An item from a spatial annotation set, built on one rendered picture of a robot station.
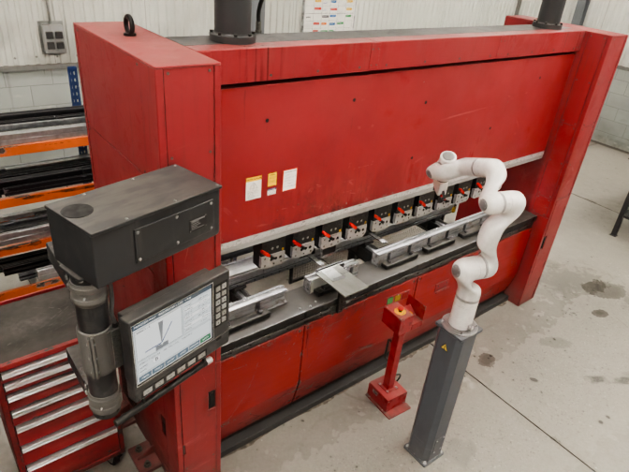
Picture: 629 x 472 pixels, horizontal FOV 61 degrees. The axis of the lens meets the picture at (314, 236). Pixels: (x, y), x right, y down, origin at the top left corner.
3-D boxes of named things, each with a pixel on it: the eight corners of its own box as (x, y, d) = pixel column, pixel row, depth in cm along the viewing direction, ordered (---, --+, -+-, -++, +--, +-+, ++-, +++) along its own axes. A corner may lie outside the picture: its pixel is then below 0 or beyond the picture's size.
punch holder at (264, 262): (260, 270, 277) (262, 243, 268) (252, 262, 282) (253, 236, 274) (284, 262, 285) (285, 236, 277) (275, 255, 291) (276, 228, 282)
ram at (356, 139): (198, 261, 249) (195, 92, 209) (191, 254, 254) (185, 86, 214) (542, 157, 420) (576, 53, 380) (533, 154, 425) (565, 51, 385)
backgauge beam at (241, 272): (194, 303, 295) (194, 288, 290) (182, 290, 304) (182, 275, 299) (455, 212, 426) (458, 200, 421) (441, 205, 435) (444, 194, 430)
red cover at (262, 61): (197, 88, 207) (197, 51, 200) (185, 81, 213) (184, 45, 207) (579, 51, 378) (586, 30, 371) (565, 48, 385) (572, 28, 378)
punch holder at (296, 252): (291, 259, 288) (294, 233, 280) (283, 253, 294) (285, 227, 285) (313, 253, 297) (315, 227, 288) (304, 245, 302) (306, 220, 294)
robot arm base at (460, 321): (485, 329, 279) (493, 301, 270) (461, 342, 268) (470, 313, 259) (457, 309, 291) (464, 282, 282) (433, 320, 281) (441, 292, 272)
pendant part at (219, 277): (137, 405, 186) (128, 324, 168) (116, 387, 191) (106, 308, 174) (229, 342, 217) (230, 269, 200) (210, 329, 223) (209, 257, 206)
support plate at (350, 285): (344, 297, 294) (344, 296, 293) (315, 274, 311) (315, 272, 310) (368, 287, 304) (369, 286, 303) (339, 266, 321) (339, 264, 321)
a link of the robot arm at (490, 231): (457, 270, 268) (483, 266, 274) (470, 286, 259) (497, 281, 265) (490, 186, 238) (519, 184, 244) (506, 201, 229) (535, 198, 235)
